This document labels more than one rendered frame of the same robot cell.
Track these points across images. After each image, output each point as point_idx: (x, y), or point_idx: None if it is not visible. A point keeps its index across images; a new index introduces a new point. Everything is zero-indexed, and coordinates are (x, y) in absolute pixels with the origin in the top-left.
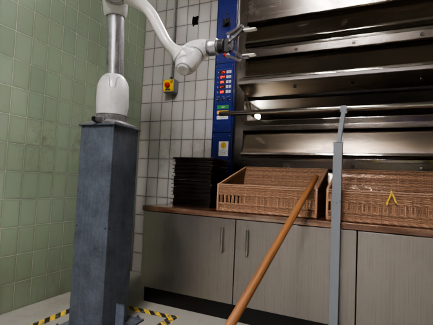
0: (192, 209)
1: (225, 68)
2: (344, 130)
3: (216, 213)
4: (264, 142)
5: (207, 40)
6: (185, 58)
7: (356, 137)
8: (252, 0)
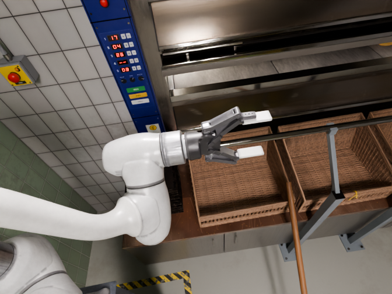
0: (178, 235)
1: (115, 29)
2: None
3: (205, 235)
4: (200, 112)
5: (164, 155)
6: (158, 234)
7: (300, 92)
8: None
